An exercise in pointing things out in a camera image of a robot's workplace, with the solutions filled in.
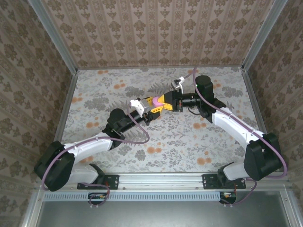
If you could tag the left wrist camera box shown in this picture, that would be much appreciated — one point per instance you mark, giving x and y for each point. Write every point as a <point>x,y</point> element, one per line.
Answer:
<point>137,104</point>

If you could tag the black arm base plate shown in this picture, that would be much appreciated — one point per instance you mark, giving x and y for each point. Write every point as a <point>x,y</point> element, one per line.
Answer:
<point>208,182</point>
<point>112,182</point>

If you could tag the aluminium mounting rail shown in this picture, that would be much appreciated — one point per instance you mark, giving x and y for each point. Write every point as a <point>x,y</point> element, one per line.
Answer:
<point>161,180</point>

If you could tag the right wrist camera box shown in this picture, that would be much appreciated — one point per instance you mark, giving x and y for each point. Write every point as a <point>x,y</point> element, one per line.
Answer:
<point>177,84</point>

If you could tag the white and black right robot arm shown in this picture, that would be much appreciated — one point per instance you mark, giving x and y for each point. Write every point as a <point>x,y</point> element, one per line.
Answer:
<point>232,125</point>

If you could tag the small electronics board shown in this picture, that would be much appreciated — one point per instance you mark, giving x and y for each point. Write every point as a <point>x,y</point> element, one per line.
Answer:
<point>228,196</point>
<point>97,196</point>

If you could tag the pink earbud charging case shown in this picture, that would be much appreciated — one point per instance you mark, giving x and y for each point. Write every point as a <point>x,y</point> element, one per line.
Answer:
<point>157,101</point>

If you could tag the floral print tablecloth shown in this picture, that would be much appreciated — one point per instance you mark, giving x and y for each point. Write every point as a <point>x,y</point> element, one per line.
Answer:
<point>180,151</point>

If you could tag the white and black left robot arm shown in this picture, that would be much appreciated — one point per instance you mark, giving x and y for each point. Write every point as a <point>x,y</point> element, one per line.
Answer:
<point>90,144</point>

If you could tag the steel sheet panel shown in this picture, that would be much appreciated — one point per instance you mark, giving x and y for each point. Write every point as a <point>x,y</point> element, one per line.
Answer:
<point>161,215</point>

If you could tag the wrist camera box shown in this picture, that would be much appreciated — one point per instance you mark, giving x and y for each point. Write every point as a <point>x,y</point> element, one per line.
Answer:
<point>137,104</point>
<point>177,84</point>

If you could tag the aluminium frame rail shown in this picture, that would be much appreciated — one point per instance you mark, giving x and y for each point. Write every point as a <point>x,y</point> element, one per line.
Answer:
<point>161,68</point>
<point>65,113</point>
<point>256,106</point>

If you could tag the aluminium frame post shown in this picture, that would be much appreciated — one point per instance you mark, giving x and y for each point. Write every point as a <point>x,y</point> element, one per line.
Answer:
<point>54,35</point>
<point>262,35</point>

